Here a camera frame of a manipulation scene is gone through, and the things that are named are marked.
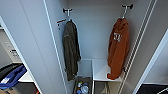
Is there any olive green jacket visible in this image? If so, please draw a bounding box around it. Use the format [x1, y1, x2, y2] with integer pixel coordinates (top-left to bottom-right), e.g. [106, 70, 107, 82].
[62, 20, 82, 82]

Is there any white wardrobe body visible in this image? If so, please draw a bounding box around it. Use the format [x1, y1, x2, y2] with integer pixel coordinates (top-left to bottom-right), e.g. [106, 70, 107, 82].
[43, 0, 158, 94]

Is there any white inner shelf unit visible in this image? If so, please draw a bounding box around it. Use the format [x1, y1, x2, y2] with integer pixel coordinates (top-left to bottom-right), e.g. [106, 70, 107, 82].
[77, 58, 124, 94]

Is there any white label with orange stripe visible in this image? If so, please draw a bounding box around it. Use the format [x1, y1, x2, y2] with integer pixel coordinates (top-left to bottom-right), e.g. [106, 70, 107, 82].
[55, 18, 68, 32]

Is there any pale hanger under green jacket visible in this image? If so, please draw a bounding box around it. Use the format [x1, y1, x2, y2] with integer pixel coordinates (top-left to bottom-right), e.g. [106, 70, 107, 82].
[65, 9, 73, 23]

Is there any orange hoodie with white print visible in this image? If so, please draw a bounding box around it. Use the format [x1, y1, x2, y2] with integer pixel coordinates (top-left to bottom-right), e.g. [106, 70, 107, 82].
[106, 17, 131, 81]

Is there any brown storage basket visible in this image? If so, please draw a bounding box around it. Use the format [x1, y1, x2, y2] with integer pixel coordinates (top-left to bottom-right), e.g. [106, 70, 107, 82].
[72, 75, 94, 94]

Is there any black wardrobe hook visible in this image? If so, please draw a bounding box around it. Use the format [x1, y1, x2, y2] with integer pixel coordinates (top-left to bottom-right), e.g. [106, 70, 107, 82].
[62, 7, 74, 14]
[121, 3, 134, 10]

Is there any pale blue bottle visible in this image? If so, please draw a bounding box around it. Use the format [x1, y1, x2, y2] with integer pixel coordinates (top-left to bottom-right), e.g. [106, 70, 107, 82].
[80, 83, 90, 94]

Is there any pale hanger under orange hoodie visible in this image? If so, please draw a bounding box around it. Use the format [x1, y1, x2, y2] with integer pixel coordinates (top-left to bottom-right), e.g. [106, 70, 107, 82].
[121, 5, 129, 20]

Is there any white bin lid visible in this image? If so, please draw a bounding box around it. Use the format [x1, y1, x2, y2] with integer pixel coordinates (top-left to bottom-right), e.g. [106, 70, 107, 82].
[18, 71, 36, 84]

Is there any blue waste bin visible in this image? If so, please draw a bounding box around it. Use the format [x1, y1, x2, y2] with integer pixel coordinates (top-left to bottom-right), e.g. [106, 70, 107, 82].
[0, 64, 28, 90]

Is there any black waste bin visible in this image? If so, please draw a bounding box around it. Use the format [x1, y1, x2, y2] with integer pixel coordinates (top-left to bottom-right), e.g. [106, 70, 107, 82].
[0, 63, 21, 80]

